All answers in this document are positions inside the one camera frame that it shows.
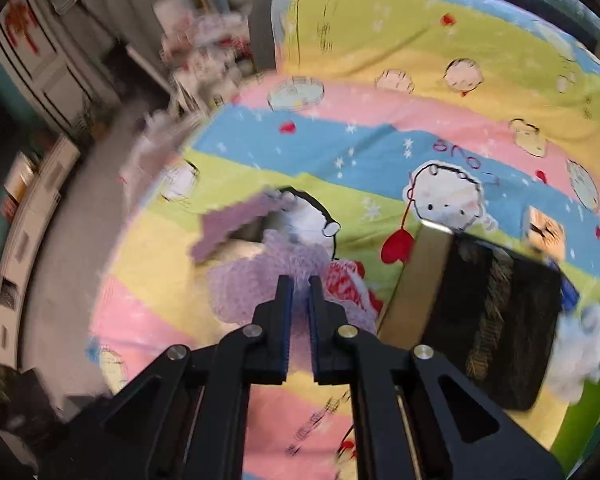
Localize purple knit garment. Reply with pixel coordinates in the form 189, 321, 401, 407
190, 186, 377, 333

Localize red white knit sock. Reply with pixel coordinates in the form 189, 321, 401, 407
325, 259, 384, 318

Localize white blue plush toy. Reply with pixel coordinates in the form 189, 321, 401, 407
545, 304, 600, 404

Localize colourful tissue pack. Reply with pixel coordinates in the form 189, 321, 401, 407
560, 273, 580, 312

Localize black and gold box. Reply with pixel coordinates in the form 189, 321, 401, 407
378, 221, 562, 412

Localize green storage box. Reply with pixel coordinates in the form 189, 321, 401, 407
550, 381, 600, 474

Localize white cabinet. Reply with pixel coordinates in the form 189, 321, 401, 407
0, 136, 80, 368

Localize colourful cartoon bed sheet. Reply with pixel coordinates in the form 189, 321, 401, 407
90, 0, 600, 450

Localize pile of clothes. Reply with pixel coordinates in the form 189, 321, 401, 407
119, 0, 253, 216

